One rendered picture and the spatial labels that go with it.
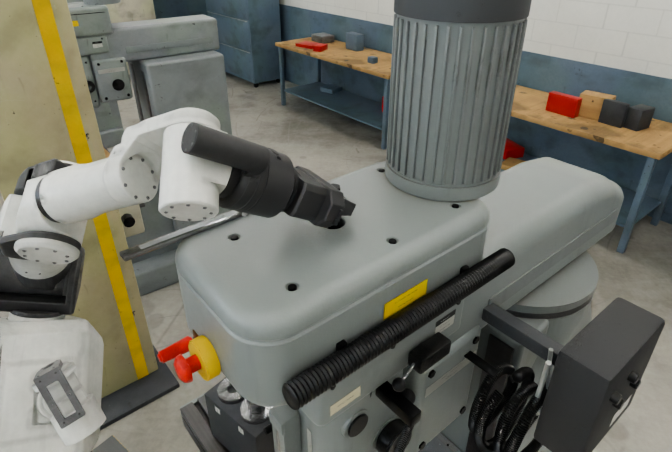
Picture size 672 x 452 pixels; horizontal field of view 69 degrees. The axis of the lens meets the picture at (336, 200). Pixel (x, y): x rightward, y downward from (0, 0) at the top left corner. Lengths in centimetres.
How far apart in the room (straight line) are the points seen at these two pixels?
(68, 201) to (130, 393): 250
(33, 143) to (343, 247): 183
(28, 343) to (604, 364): 91
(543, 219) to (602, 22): 404
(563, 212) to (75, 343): 100
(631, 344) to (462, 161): 38
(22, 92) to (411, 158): 177
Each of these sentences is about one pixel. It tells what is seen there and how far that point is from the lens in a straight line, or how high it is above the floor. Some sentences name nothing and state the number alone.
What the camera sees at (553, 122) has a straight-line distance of 443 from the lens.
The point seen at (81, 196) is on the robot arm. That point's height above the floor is 200.
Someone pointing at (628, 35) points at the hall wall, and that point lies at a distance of 498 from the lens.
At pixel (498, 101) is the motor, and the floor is 205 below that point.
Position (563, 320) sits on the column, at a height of 151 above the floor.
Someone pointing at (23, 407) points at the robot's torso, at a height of 160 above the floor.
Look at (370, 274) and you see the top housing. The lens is 66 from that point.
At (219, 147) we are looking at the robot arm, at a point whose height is 208.
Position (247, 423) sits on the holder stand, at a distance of 148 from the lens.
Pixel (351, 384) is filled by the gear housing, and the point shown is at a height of 169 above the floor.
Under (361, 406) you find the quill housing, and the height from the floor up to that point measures 158.
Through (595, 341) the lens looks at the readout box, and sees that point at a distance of 88.
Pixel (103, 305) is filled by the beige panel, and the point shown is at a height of 61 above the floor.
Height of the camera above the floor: 228
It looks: 29 degrees down
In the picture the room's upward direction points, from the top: straight up
